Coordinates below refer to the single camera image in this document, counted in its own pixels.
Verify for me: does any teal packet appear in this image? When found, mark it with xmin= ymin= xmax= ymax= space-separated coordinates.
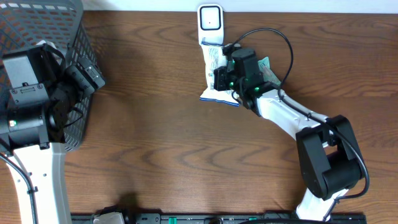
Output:
xmin=257 ymin=57 xmax=280 ymax=85

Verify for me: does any white blue snack bag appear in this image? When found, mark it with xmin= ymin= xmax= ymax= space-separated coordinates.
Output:
xmin=200 ymin=42 xmax=239 ymax=106

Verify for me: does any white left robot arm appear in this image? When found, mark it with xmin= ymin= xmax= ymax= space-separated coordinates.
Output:
xmin=1 ymin=42 xmax=80 ymax=223

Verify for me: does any grey plastic mesh basket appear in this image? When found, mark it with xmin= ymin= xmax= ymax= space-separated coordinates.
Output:
xmin=1 ymin=0 xmax=97 ymax=152

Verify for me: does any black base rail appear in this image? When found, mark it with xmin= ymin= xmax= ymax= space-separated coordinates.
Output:
xmin=70 ymin=212 xmax=368 ymax=224

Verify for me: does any white barcode scanner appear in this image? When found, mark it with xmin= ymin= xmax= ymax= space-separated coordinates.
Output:
xmin=197 ymin=4 xmax=224 ymax=45

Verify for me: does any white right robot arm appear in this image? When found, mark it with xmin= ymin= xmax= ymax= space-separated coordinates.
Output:
xmin=213 ymin=44 xmax=369 ymax=222

